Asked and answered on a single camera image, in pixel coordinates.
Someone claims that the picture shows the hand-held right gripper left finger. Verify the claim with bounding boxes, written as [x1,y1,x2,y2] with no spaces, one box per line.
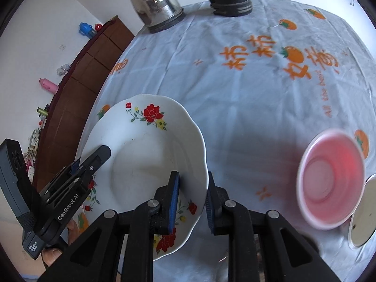
[37,170,180,282]

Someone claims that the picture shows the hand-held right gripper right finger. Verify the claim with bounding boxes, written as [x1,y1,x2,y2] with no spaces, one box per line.
[206,172,343,282]

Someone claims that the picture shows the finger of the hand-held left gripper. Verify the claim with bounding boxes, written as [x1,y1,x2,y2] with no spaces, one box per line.
[77,145,112,184]
[39,160,80,197]

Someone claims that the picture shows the white floral plate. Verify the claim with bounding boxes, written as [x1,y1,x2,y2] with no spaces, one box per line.
[80,93,207,261]

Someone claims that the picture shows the person's left hand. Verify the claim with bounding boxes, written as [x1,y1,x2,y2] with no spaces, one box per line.
[40,220,86,272]

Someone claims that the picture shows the pile of small clutter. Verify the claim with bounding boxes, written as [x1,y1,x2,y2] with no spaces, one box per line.
[25,117,45,183]

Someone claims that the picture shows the brown wooden cabinet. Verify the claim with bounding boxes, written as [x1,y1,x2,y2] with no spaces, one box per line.
[31,16,135,191]

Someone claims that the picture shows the pink thermos jug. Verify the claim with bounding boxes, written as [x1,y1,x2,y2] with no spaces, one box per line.
[39,78,59,95]

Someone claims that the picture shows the persimmon print tablecloth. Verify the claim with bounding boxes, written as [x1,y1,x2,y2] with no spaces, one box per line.
[75,0,376,282]

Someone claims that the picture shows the blue thermos jug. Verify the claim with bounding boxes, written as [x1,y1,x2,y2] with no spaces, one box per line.
[78,22,95,38]

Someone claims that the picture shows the stainless steel electric kettle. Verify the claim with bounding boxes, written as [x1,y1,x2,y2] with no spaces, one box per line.
[126,0,185,34]

